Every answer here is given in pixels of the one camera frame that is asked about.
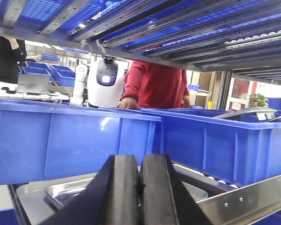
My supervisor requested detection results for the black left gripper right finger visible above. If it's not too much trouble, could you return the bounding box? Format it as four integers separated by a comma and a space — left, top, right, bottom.
140, 154, 212, 225

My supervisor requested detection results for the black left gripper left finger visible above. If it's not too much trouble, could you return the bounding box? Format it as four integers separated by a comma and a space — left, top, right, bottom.
42, 155, 140, 225

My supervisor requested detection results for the silver metal tray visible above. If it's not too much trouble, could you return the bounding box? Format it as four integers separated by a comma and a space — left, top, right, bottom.
44, 177, 94, 210

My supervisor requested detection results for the grey plastic tray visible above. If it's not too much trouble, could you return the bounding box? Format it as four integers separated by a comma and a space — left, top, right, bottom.
15, 172, 209, 225

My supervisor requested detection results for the blue bin right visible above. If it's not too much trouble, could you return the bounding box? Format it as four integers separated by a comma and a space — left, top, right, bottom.
143, 109, 281, 186

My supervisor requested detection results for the large blue bin left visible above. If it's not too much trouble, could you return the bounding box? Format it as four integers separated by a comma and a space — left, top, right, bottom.
0, 98, 161, 185

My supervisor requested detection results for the white humanoid robot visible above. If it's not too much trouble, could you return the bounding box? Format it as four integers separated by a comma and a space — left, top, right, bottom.
70, 56, 129, 107

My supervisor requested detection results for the person in red sweater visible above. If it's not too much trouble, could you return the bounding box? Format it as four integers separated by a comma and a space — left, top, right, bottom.
117, 60, 190, 110

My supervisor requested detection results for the green potted plant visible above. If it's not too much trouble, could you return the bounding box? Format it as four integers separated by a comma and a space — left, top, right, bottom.
248, 93, 268, 107

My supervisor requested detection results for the grey laptop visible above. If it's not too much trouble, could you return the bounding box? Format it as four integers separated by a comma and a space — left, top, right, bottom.
16, 74, 51, 94

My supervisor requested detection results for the upper rack shelf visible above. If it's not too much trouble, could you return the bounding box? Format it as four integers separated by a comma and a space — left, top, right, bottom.
0, 0, 281, 71

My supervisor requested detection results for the person in black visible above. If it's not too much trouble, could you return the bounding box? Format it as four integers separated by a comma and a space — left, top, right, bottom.
0, 36, 27, 84

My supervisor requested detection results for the steel rack front rail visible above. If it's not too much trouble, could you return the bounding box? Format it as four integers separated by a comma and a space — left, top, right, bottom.
197, 175, 281, 225

